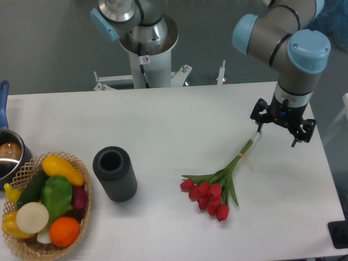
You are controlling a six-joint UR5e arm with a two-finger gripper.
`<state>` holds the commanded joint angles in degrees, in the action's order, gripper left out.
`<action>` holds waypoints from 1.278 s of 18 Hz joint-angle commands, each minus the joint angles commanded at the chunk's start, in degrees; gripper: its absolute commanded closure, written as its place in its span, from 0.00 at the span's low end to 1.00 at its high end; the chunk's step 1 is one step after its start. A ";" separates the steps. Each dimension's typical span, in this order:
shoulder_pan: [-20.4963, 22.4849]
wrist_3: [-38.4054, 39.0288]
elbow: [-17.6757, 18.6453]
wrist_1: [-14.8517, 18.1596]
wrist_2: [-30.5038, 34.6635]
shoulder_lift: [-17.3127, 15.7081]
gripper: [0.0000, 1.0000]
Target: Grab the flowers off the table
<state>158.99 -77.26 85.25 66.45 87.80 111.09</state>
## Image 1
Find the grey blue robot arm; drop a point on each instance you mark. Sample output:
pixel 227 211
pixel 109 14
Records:
pixel 279 39

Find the red tulip bouquet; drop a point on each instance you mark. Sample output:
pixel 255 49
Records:
pixel 212 192

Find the white round onion slice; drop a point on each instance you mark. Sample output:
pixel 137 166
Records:
pixel 32 217

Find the dark grey ribbed vase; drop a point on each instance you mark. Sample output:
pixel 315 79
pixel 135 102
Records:
pixel 113 168

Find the woven wicker basket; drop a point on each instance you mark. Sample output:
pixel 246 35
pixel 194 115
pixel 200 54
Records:
pixel 31 249

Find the white leek stalk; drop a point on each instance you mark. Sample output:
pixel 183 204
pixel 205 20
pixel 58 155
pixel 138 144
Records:
pixel 43 236

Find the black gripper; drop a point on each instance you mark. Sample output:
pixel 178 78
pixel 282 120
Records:
pixel 284 113

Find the green lettuce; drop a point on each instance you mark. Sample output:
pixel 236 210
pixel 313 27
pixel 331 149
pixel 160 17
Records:
pixel 56 196

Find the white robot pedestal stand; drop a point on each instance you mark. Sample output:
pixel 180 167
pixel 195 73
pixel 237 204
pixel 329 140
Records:
pixel 150 55

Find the blue handled saucepan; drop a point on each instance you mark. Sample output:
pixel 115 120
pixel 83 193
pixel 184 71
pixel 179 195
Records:
pixel 14 152

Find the orange fruit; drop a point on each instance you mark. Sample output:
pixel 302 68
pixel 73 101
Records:
pixel 64 231

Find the green cucumber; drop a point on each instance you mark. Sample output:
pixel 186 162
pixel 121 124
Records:
pixel 32 191

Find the yellow squash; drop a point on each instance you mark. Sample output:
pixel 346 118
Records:
pixel 58 166

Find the black device at table edge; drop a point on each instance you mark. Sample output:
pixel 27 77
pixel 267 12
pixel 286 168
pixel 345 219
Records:
pixel 338 233

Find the yellow bell pepper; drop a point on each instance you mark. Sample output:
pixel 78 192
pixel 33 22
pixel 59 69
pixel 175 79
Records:
pixel 10 227

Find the blue plastic bag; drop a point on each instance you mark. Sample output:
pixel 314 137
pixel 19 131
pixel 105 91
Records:
pixel 332 20

